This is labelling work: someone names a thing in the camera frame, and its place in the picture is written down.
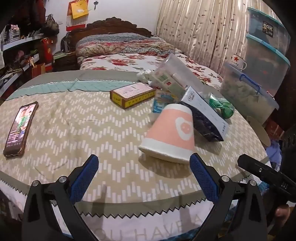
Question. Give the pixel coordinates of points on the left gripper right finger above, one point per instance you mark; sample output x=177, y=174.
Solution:
x=237, y=213

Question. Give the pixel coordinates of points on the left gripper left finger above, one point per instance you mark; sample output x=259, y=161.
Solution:
x=39, y=220

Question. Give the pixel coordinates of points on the green soda can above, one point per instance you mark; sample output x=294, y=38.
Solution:
x=222, y=106

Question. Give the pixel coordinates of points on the dark blue white box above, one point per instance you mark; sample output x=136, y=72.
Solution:
x=206, y=120

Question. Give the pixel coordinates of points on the pink white paper cup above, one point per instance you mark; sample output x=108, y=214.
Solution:
x=171, y=137

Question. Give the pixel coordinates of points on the clear plastic cup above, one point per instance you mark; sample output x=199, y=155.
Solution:
x=174, y=76

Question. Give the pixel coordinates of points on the white paper wrapper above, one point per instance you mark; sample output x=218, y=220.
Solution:
x=145, y=76

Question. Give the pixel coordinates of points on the person's right hand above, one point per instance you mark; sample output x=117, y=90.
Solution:
x=282, y=214

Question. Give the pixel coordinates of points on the round cardboard disc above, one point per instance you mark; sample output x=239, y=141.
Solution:
x=260, y=131

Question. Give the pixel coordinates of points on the smartphone in brown case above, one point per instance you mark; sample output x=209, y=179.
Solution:
x=17, y=137

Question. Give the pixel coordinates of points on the beige chevron quilt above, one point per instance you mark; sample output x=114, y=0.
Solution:
x=132, y=196

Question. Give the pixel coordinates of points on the middle clear teal-rimmed bin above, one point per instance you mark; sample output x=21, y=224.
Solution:
x=265, y=64

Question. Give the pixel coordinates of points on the clear teal-rimmed bin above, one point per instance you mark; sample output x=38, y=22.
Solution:
x=268, y=29
x=265, y=64

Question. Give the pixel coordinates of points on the floral bed sheet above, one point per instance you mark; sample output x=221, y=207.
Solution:
x=139, y=63

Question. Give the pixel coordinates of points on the white enamel mug red star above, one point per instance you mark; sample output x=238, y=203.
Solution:
x=238, y=62

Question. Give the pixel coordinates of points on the yellow pink cardboard box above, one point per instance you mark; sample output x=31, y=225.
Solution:
x=131, y=95

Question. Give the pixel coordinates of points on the top clear teal-rimmed bin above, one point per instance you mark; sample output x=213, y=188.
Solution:
x=268, y=29

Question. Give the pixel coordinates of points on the beige leaf pattern curtain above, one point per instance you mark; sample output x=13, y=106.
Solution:
x=209, y=32

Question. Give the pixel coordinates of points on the cluttered grey shelf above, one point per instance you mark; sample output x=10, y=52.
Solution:
x=23, y=57

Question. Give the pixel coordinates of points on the floral patchwork pillow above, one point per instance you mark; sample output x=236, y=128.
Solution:
x=123, y=43

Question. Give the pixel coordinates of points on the dark wooden headboard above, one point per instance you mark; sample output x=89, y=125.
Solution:
x=109, y=26

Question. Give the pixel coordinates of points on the clear bin with blue handle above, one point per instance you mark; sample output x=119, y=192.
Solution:
x=248, y=97

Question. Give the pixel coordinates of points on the yellow red wall calendar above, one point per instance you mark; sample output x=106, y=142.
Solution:
x=77, y=15

